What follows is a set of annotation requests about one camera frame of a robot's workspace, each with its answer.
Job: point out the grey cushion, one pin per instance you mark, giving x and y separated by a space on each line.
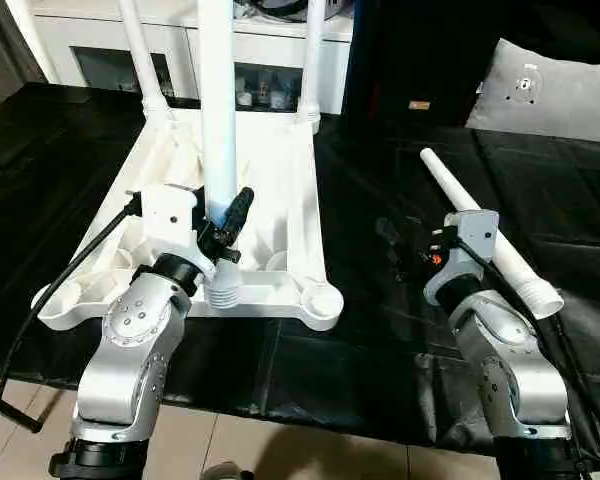
550 92

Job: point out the white glass-door cabinet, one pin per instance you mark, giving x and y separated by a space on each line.
80 40

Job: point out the dark round appliance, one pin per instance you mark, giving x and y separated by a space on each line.
280 6

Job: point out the white plastic table leg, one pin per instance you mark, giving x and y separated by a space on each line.
218 110
500 250
311 60
140 55

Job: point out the grey window curtain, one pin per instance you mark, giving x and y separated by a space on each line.
2 50

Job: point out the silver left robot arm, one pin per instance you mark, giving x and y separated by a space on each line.
130 350

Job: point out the black table frame leg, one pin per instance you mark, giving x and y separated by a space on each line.
10 408

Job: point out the white plastic table top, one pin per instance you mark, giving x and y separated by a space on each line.
280 200

